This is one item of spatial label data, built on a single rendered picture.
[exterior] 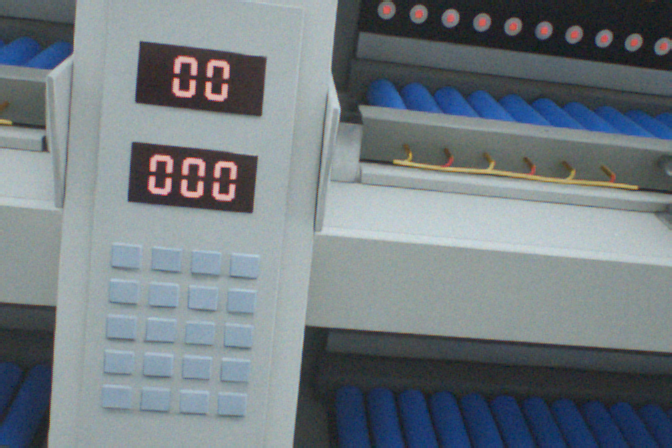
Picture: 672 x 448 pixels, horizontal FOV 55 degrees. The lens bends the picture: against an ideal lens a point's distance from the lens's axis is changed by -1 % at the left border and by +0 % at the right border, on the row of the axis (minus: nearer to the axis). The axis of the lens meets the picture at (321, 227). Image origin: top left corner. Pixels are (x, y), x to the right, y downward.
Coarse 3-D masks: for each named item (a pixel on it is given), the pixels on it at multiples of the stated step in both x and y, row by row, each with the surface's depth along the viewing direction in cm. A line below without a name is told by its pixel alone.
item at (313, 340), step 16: (352, 0) 44; (0, 16) 42; (336, 16) 44; (352, 16) 44; (336, 32) 44; (352, 32) 44; (336, 48) 44; (352, 48) 44; (336, 64) 44; (400, 64) 44; (336, 80) 44; (528, 80) 45; (304, 336) 46; (320, 336) 46; (304, 352) 46; (320, 352) 46; (336, 352) 46; (304, 368) 46; (544, 368) 48; (560, 368) 48
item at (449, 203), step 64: (384, 0) 40; (448, 0) 40; (512, 0) 40; (576, 0) 40; (640, 0) 40; (384, 64) 41; (448, 64) 41; (512, 64) 42; (576, 64) 42; (640, 64) 43; (384, 128) 31; (448, 128) 31; (512, 128) 32; (576, 128) 35; (640, 128) 37; (320, 192) 24; (384, 192) 29; (448, 192) 30; (512, 192) 30; (576, 192) 30; (640, 192) 33; (320, 256) 25; (384, 256) 26; (448, 256) 26; (512, 256) 26; (576, 256) 26; (640, 256) 27; (320, 320) 27; (384, 320) 27; (448, 320) 27; (512, 320) 27; (576, 320) 28; (640, 320) 28
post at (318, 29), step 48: (96, 0) 23; (288, 0) 24; (336, 0) 24; (96, 48) 23; (96, 96) 24; (96, 144) 24; (288, 192) 25; (288, 240) 25; (288, 288) 25; (288, 336) 25; (288, 384) 25; (288, 432) 26
